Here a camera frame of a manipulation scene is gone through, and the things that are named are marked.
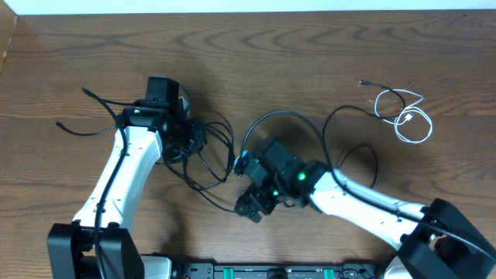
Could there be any black usb cable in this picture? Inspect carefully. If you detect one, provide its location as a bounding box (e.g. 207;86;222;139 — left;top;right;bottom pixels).
54;112;238;214

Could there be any white usb cable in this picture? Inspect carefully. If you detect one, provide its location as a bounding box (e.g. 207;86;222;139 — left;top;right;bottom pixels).
367;88;433;145

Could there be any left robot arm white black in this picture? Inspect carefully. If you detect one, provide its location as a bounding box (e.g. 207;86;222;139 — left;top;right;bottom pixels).
47;77;205;278

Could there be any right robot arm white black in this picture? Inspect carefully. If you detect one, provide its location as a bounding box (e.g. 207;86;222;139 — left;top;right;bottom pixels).
234;138;495;278

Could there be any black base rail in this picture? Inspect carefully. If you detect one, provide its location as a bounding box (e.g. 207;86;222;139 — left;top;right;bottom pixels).
170;262;384;279

